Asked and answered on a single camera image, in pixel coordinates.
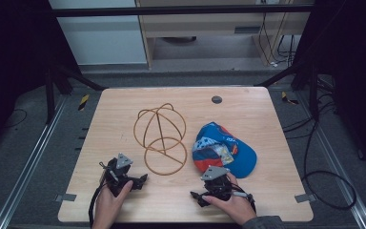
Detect black horizontal frame bar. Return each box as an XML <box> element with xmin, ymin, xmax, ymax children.
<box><xmin>49</xmin><ymin>4</ymin><xmax>316</xmax><ymax>18</ymax></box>

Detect black metal frame strut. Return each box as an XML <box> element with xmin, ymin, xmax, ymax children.
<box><xmin>43</xmin><ymin>62</ymin><xmax>108</xmax><ymax>125</ymax></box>
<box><xmin>254</xmin><ymin>59</ymin><xmax>320</xmax><ymax>122</ymax></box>

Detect blue baseball cap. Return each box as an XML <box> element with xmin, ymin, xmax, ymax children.
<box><xmin>192</xmin><ymin>121</ymin><xmax>258</xmax><ymax>179</ymax></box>

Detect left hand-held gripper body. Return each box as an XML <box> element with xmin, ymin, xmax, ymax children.
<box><xmin>99</xmin><ymin>153</ymin><xmax>134</xmax><ymax>198</ymax></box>

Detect grey tape strip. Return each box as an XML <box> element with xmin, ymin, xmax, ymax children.
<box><xmin>294</xmin><ymin>193</ymin><xmax>317</xmax><ymax>204</ymax></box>
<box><xmin>54</xmin><ymin>193</ymin><xmax>77</xmax><ymax>203</ymax></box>

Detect hanging desk cables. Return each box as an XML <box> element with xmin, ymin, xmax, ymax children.
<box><xmin>257</xmin><ymin>11</ymin><xmax>297</xmax><ymax>69</ymax></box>

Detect aluminium floor rail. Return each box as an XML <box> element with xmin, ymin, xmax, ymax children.
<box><xmin>0</xmin><ymin>94</ymin><xmax>69</xmax><ymax>229</ymax></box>
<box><xmin>297</xmin><ymin>91</ymin><xmax>366</xmax><ymax>229</ymax></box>

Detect copper wire hat stand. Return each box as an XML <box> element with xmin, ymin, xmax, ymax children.
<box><xmin>132</xmin><ymin>102</ymin><xmax>189</xmax><ymax>177</ymax></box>

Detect long black floor cable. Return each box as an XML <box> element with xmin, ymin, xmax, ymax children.
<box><xmin>281</xmin><ymin>94</ymin><xmax>358</xmax><ymax>211</ymax></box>

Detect person's left hand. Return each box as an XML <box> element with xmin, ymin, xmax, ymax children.
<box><xmin>91</xmin><ymin>179</ymin><xmax>134</xmax><ymax>229</ymax></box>

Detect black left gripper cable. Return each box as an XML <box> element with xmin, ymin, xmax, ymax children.
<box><xmin>88</xmin><ymin>182</ymin><xmax>108</xmax><ymax>229</ymax></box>

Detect yellow black striped tape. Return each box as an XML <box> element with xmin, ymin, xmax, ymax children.
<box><xmin>77</xmin><ymin>94</ymin><xmax>91</xmax><ymax>112</ymax></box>
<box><xmin>280</xmin><ymin>91</ymin><xmax>300</xmax><ymax>106</ymax></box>

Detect white cabinet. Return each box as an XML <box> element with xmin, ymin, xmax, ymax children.
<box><xmin>49</xmin><ymin>0</ymin><xmax>148</xmax><ymax>67</ymax></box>

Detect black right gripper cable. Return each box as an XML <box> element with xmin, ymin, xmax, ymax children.
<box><xmin>231</xmin><ymin>190</ymin><xmax>257</xmax><ymax>214</ymax></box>

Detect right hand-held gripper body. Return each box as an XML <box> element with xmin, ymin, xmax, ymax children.
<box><xmin>200</xmin><ymin>165</ymin><xmax>236</xmax><ymax>202</ymax></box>

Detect person's right hand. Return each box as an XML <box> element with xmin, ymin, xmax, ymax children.
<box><xmin>201</xmin><ymin>173</ymin><xmax>258</xmax><ymax>226</ymax></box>

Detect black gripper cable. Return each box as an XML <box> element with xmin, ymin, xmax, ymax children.
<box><xmin>231</xmin><ymin>190</ymin><xmax>257</xmax><ymax>214</ymax></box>
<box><xmin>88</xmin><ymin>182</ymin><xmax>108</xmax><ymax>229</ymax></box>

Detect thin black floor cable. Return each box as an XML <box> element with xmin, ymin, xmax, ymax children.
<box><xmin>2</xmin><ymin>108</ymin><xmax>29</xmax><ymax>130</ymax></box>

